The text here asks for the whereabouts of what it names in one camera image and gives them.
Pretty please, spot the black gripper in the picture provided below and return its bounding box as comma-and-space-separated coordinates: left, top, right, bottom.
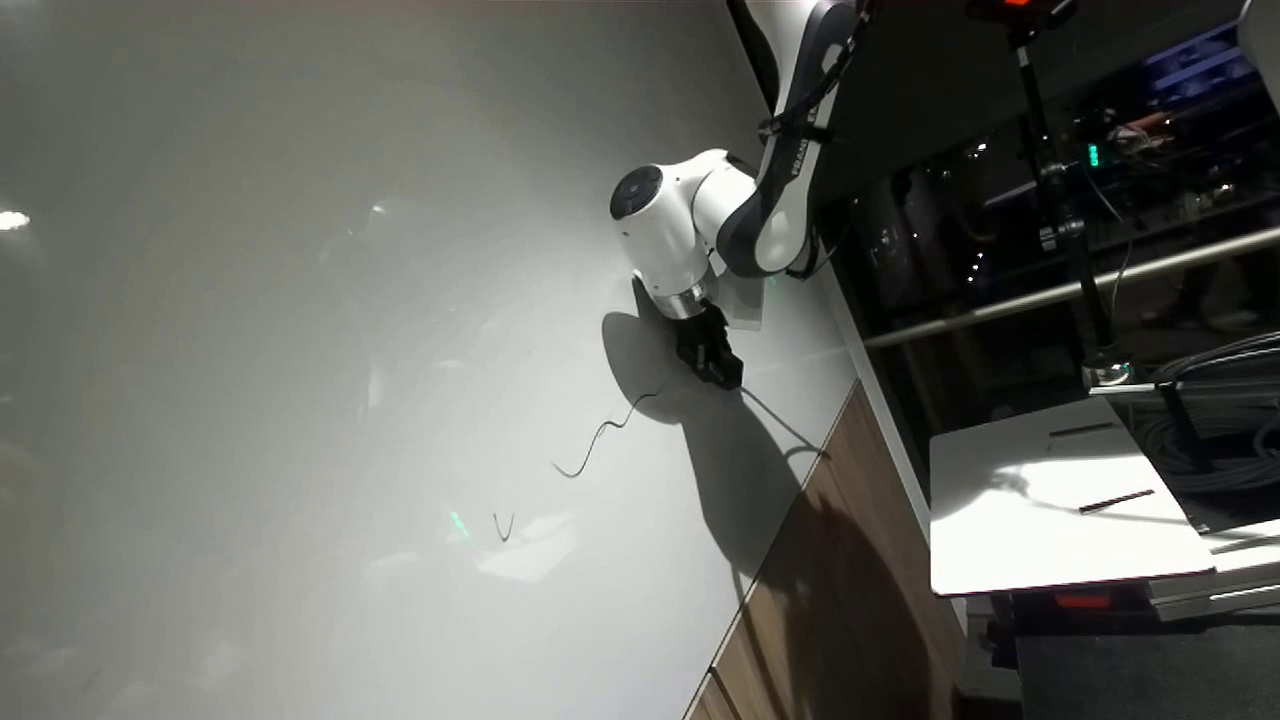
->
666, 301, 742, 381

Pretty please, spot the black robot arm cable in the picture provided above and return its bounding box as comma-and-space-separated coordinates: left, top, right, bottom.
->
725, 0, 873, 284

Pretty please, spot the black tripod pole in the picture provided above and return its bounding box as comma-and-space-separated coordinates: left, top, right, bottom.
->
964, 0, 1139, 391

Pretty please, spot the silver metal rail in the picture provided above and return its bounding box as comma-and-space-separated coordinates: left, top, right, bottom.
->
858, 226, 1280, 358

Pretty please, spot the lit computer monitor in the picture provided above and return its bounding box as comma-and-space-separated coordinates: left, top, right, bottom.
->
1139, 28, 1239, 105

